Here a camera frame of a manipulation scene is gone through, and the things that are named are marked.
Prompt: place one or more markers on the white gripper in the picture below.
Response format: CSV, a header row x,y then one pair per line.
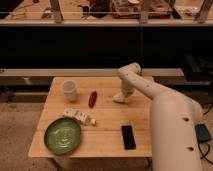
x,y
126,89

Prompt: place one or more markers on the white sponge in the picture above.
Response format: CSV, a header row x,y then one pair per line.
x,y
120,98

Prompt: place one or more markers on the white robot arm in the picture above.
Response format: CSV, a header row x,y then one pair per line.
x,y
173,117

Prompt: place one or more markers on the red sausage-shaped object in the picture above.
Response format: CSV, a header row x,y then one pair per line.
x,y
92,99

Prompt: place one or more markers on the black rectangular phone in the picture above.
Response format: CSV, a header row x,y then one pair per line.
x,y
128,137

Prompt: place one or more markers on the white crumpled packet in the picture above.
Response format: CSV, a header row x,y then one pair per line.
x,y
82,117

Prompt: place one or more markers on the wooden table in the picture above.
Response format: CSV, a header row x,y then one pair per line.
x,y
104,140

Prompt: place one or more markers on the translucent plastic cup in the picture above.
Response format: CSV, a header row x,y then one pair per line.
x,y
69,88

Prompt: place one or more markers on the green round plate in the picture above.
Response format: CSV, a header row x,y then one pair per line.
x,y
62,136

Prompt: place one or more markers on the background metal shelf rack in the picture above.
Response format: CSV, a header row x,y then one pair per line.
x,y
43,15

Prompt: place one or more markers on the black box with cable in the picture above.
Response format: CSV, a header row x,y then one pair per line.
x,y
203,137

